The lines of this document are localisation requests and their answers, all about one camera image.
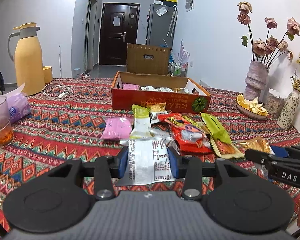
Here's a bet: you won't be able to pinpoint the orange cardboard box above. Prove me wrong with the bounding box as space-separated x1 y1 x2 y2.
112 71 212 114

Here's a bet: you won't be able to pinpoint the yellow thermos jug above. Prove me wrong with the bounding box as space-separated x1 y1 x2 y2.
7 22 45 96

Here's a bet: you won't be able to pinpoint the pink ceramic vase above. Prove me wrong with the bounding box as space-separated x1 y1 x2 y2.
244 59 270 103

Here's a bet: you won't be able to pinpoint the crinkled gold snack packet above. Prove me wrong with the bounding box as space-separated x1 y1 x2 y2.
240 137 273 155

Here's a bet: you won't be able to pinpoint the purple decorative feathers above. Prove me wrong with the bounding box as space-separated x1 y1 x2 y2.
176 39 190 64

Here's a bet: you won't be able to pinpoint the pile of orange peels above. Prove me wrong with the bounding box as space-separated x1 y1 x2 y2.
236 94 269 117

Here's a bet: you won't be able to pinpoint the glass cup with tea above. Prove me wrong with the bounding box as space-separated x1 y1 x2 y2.
0 95 14 147

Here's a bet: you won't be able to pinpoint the purple tissue pack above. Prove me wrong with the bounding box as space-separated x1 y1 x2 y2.
0 82 32 124

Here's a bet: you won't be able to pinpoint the shallow ceramic bowl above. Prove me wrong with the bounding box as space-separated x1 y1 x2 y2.
235 94 269 120

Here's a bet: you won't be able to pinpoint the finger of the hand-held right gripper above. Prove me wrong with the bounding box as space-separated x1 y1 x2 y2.
270 145 300 161
244 149 300 172

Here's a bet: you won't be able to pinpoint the white and green snack packet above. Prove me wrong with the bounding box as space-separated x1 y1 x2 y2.
129 104 152 139

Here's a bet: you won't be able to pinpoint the brown cardboard box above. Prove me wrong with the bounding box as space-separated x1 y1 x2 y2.
127 43 171 76

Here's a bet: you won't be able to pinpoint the grey refrigerator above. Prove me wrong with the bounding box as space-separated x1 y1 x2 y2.
146 2 177 49

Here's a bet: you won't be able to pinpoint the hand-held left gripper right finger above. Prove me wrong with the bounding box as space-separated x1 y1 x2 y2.
167 146 250 201

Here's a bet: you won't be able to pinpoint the long green snack packet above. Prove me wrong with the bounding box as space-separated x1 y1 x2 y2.
201 112 232 144

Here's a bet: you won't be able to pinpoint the interior doorway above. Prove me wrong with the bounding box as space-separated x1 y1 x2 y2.
85 0 98 72

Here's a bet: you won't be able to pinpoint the white cable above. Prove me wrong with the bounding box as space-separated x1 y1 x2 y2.
41 83 74 99

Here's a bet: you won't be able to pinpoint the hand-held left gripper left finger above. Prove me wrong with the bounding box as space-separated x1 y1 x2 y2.
49 145 129 200

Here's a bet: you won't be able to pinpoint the folded umbrella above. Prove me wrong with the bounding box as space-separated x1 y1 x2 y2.
167 5 178 37

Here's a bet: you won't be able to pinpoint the dark entrance door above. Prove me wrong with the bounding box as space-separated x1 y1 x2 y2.
99 2 140 66

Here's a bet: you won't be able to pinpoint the glass jar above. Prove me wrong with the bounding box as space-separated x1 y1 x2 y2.
265 89 289 119

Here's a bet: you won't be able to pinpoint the red snack packet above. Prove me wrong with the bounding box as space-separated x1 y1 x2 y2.
157 114 214 155

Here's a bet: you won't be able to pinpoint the yellow cup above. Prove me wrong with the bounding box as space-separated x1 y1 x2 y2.
42 66 53 84

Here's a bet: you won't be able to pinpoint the patterned red tablecloth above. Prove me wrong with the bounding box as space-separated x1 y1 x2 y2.
0 77 300 233

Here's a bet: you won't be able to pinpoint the small gold and white packet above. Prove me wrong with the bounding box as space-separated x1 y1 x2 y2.
146 104 168 124

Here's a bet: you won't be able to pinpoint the floral patterned vase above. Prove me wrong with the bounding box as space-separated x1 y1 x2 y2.
277 89 300 130

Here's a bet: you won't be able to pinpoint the dried rose bouquet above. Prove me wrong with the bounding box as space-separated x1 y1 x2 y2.
237 1 300 67

